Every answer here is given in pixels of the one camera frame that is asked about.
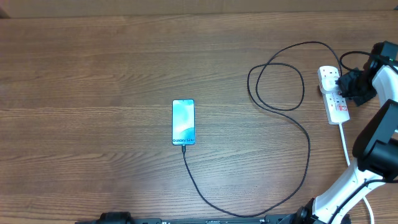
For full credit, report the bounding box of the black charger cable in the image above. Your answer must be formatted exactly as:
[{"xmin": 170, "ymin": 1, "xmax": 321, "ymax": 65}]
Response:
[{"xmin": 181, "ymin": 40, "xmax": 343, "ymax": 218}]

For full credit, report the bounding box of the blue screen smartphone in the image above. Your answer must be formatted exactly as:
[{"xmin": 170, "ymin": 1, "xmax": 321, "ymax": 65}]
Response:
[{"xmin": 172, "ymin": 99, "xmax": 196, "ymax": 146}]

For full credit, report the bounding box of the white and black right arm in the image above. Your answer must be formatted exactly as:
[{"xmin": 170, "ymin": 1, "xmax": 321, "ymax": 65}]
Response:
[{"xmin": 280, "ymin": 41, "xmax": 397, "ymax": 223}]

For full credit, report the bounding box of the white charger plug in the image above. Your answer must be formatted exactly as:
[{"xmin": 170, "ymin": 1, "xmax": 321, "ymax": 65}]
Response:
[{"xmin": 320, "ymin": 77, "xmax": 340, "ymax": 94}]

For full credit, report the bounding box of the white power strip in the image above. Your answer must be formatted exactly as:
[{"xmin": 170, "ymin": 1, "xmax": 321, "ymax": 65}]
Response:
[{"xmin": 317, "ymin": 66, "xmax": 350, "ymax": 125}]

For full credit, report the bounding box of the white power strip cord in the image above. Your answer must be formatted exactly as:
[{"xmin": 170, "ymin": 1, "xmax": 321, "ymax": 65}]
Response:
[{"xmin": 338, "ymin": 123, "xmax": 376, "ymax": 224}]

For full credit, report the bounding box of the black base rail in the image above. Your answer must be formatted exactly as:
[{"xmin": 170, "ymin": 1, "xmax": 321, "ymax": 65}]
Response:
[{"xmin": 75, "ymin": 212, "xmax": 300, "ymax": 224}]

